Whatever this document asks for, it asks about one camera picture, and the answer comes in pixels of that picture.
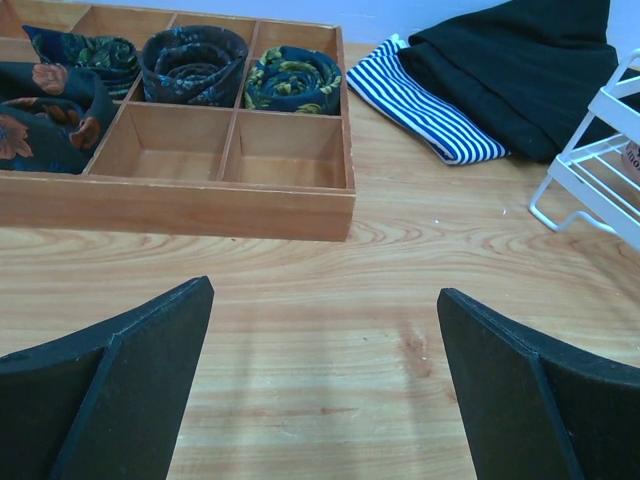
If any dark rolled sock middle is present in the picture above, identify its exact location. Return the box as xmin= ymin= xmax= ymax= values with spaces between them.
xmin=140 ymin=25 xmax=249 ymax=108

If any black folded cloth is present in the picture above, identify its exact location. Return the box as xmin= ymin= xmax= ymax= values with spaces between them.
xmin=398 ymin=0 xmax=618 ymax=162

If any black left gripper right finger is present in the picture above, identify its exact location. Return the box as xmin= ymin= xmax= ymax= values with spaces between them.
xmin=437 ymin=288 xmax=639 ymax=479

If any white wire dish rack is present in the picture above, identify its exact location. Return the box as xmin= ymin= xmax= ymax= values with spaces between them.
xmin=528 ymin=49 xmax=639 ymax=249

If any small white pink-handled cup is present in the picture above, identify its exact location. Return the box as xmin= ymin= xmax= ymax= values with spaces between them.
xmin=621 ymin=141 xmax=640 ymax=184

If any blue striped cloth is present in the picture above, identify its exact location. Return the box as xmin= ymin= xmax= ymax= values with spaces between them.
xmin=346 ymin=34 xmax=509 ymax=166

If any dark rolled sock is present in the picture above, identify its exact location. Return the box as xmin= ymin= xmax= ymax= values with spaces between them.
xmin=22 ymin=25 xmax=140 ymax=100
xmin=243 ymin=45 xmax=342 ymax=115
xmin=140 ymin=25 xmax=249 ymax=108

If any dark rolled sock right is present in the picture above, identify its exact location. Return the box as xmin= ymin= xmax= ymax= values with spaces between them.
xmin=243 ymin=45 xmax=342 ymax=115

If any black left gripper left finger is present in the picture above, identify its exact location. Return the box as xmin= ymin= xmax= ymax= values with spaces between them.
xmin=1 ymin=276 xmax=214 ymax=480

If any wooden compartment tray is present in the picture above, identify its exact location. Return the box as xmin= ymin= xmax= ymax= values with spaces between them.
xmin=1 ymin=1 xmax=356 ymax=241

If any black rolled sock lower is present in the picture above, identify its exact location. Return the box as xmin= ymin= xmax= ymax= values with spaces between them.
xmin=1 ymin=61 xmax=118 ymax=174

